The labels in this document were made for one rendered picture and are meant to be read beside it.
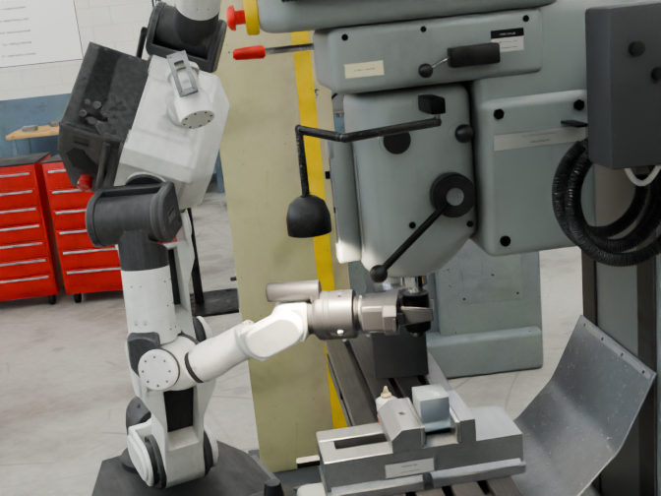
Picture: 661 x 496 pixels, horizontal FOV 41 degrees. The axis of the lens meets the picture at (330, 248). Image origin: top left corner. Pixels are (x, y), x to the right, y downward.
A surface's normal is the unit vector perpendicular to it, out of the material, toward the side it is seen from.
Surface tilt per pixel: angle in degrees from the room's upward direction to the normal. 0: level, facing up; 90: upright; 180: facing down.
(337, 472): 90
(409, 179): 90
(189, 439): 27
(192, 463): 103
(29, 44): 90
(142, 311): 84
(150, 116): 57
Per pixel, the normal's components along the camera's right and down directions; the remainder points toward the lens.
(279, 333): -0.12, 0.39
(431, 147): 0.12, 0.24
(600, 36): -0.99, 0.13
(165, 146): 0.31, -0.37
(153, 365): -0.26, 0.16
